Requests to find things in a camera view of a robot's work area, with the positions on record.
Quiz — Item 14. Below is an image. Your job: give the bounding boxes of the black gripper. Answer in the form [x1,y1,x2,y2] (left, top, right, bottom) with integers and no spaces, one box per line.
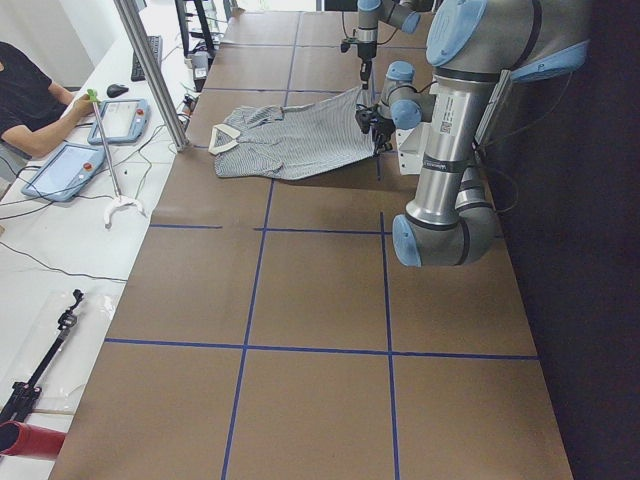
[357,40,376,91]
[355,104,395,153]

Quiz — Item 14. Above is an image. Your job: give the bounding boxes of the blue white striped polo shirt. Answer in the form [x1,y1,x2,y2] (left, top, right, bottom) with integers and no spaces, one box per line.
[208,87,374,180]

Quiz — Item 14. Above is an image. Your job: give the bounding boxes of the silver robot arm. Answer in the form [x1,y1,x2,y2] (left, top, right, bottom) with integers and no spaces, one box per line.
[355,0,592,267]
[355,0,442,91]

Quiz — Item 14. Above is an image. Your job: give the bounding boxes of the black keyboard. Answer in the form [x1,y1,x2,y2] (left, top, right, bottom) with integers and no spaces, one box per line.
[130,35,164,83]

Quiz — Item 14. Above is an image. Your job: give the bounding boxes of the far blue teach pendant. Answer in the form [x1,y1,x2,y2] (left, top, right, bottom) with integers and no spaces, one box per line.
[98,99,150,144]

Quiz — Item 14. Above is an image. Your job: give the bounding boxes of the blue teach pendant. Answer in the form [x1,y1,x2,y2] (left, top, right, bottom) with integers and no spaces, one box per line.
[21,142,105,202]
[98,99,150,144]

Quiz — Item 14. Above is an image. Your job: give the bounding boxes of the black computer mouse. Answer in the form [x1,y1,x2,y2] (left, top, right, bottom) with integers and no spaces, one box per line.
[106,84,129,98]

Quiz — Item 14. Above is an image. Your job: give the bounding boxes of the white reacher grabber stick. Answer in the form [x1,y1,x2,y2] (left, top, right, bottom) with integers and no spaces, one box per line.
[87,89,146,229]

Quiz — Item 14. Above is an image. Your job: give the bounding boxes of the near blue teach pendant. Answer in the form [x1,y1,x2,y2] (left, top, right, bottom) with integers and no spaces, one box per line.
[21,142,105,202]

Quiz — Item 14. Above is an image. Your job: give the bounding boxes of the seated person in black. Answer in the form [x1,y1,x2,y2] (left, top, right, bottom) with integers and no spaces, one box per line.
[1,42,93,158]

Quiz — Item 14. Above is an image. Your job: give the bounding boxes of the black tripod stick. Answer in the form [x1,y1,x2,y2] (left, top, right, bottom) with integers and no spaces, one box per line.
[0,288,85,426]

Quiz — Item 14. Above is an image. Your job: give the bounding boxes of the red cylinder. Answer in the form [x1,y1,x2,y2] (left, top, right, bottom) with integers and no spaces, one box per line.
[1,421,66,460]

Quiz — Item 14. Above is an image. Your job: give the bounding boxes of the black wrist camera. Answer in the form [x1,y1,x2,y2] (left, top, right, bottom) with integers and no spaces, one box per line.
[340,35,358,53]

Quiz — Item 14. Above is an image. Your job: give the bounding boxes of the aluminium frame post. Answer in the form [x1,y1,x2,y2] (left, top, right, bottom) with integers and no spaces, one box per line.
[114,0,189,152]

